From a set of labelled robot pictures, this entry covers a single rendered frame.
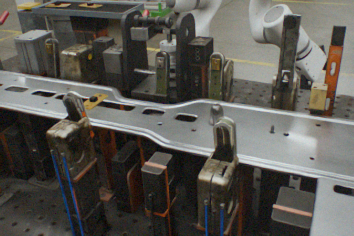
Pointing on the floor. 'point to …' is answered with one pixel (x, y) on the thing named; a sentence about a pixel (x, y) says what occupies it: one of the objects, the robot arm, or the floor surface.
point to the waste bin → (66, 38)
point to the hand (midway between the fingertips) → (321, 79)
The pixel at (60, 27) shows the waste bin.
